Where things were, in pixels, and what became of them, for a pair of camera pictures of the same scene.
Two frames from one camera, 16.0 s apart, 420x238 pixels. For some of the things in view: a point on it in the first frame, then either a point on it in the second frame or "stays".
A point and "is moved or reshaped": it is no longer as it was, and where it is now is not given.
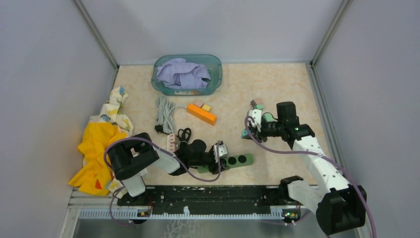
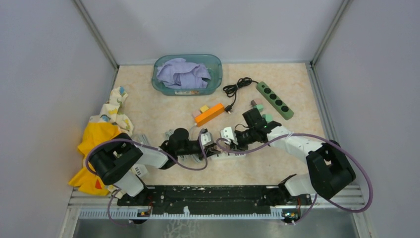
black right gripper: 264,139 → 239,145
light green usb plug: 268,117 stays
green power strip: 231,161 → 275,100
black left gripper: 223,166 → 209,151
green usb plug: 259,107 stays
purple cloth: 178,74 stays
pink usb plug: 256,101 stays
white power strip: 168,144 is moved or reshaped
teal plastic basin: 214,66 stays
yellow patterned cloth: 113,123 stays
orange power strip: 201,114 → 206,115
